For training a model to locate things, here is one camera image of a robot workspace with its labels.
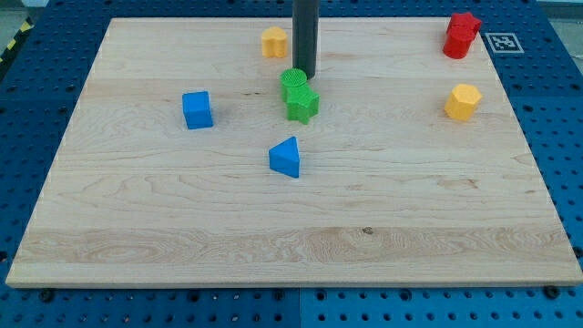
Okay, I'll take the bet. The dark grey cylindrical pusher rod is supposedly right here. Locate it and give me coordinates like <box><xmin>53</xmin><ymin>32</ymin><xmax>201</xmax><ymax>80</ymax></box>
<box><xmin>291</xmin><ymin>0</ymin><xmax>320</xmax><ymax>79</ymax></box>

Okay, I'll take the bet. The yellow heart block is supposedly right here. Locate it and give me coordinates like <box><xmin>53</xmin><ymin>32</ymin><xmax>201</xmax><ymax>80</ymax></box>
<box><xmin>261</xmin><ymin>26</ymin><xmax>288</xmax><ymax>58</ymax></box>

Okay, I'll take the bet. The green cylinder block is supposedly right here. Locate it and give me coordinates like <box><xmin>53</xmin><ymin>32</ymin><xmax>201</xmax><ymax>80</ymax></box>
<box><xmin>280</xmin><ymin>68</ymin><xmax>307</xmax><ymax>102</ymax></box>

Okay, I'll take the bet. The green star block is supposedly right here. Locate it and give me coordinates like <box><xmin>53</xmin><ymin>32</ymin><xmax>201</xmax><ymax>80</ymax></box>
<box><xmin>284</xmin><ymin>86</ymin><xmax>320</xmax><ymax>125</ymax></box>

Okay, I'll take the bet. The blue cube block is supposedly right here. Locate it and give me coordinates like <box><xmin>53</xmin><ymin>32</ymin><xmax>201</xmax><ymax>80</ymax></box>
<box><xmin>182</xmin><ymin>91</ymin><xmax>214</xmax><ymax>129</ymax></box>

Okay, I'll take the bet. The blue triangle block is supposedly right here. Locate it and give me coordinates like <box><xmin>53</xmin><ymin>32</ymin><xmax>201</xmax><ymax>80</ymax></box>
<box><xmin>269</xmin><ymin>137</ymin><xmax>301</xmax><ymax>179</ymax></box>

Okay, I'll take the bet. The red star block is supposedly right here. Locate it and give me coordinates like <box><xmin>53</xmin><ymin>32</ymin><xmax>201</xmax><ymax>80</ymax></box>
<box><xmin>446</xmin><ymin>12</ymin><xmax>482</xmax><ymax>36</ymax></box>

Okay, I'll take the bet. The yellow hexagon block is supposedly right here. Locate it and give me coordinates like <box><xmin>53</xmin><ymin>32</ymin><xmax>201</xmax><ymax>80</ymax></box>
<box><xmin>445</xmin><ymin>84</ymin><xmax>483</xmax><ymax>121</ymax></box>

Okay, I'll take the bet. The light wooden board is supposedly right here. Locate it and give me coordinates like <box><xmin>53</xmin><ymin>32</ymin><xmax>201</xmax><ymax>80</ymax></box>
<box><xmin>6</xmin><ymin>17</ymin><xmax>582</xmax><ymax>289</ymax></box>

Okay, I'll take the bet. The white fiducial marker tag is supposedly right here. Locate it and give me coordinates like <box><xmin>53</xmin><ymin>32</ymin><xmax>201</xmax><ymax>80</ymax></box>
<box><xmin>486</xmin><ymin>32</ymin><xmax>524</xmax><ymax>54</ymax></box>

